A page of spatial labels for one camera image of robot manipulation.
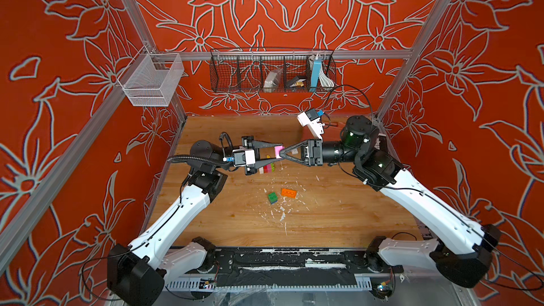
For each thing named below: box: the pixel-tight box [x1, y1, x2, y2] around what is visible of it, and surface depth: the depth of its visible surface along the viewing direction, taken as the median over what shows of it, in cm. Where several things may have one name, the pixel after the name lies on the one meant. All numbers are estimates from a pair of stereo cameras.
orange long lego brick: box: [281, 188, 297, 199], surface depth 92 cm
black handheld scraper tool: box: [378, 133, 388, 146], surface depth 109 cm
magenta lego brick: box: [274, 145, 285, 159], surface depth 52 cm
